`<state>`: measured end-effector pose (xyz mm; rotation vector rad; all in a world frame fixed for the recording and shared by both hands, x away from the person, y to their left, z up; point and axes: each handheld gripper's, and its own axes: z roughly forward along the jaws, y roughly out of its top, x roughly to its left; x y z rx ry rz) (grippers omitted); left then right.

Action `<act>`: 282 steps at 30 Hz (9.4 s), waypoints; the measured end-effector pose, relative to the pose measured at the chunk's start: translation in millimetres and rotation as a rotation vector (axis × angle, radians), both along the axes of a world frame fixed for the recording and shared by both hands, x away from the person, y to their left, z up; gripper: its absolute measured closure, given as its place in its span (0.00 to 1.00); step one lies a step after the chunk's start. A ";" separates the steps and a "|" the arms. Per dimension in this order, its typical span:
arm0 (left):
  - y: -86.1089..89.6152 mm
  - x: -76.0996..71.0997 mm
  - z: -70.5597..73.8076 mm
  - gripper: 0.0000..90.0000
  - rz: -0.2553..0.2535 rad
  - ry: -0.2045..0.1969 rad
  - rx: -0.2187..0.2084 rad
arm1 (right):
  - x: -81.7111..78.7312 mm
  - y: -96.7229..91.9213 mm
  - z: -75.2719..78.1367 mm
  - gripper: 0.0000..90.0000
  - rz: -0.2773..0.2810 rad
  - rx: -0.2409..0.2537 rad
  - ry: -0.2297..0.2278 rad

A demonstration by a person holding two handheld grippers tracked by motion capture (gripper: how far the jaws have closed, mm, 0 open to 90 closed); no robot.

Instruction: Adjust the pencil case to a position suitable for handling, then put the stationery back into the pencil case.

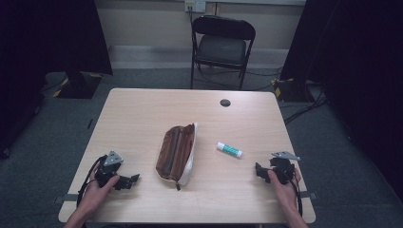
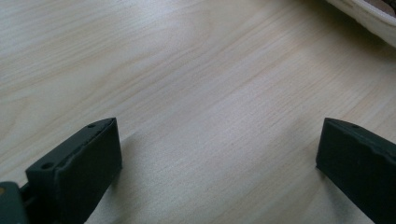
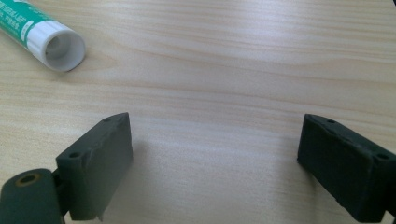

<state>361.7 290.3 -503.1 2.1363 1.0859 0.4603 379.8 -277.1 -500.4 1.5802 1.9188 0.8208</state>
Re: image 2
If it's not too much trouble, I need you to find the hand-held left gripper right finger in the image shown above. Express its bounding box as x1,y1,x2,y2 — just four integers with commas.
315,117,396,224

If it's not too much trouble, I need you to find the white tray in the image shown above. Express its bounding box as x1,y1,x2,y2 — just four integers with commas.
325,0,396,49

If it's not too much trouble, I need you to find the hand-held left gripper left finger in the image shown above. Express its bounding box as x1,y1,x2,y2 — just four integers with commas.
25,117,123,224

